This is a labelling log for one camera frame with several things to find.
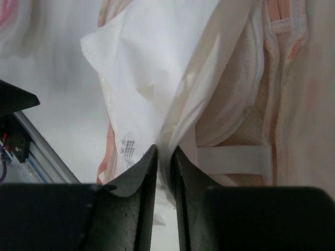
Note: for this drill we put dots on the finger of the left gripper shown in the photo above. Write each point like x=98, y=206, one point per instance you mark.
x=14, y=99

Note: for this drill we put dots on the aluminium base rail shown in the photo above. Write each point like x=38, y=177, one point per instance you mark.
x=42, y=158

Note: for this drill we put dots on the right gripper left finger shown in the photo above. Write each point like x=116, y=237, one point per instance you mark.
x=114, y=216

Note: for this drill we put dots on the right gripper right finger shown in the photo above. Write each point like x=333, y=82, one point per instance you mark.
x=213, y=217

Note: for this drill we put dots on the floral mesh laundry bag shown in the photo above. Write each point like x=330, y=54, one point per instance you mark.
x=293, y=114

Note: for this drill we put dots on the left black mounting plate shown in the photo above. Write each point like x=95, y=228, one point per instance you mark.
x=15, y=138

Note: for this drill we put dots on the pink rim round mesh bag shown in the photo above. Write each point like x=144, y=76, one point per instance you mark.
x=23, y=27

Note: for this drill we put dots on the white bra from bag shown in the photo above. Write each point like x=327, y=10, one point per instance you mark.
x=179, y=74

